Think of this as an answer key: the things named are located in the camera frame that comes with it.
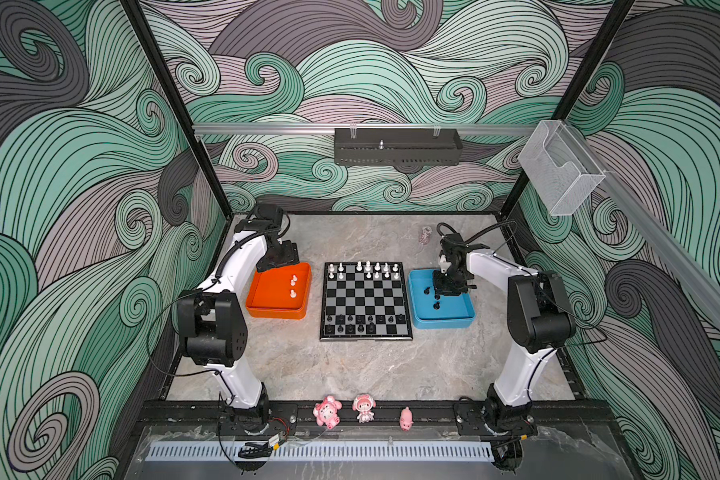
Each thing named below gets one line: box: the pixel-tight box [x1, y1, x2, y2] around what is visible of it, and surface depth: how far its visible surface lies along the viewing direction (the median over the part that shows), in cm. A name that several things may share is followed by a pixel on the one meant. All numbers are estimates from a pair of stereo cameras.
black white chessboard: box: [319, 262, 413, 341], surface depth 94 cm
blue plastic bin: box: [408, 269, 476, 329], surface depth 94 cm
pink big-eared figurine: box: [313, 395, 342, 429], surface depth 73 cm
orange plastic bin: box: [246, 262, 312, 320], surface depth 98 cm
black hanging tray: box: [334, 128, 463, 166], surface depth 97 cm
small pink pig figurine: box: [399, 406, 414, 432], surface depth 74 cm
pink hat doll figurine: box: [352, 393, 377, 424], surface depth 74 cm
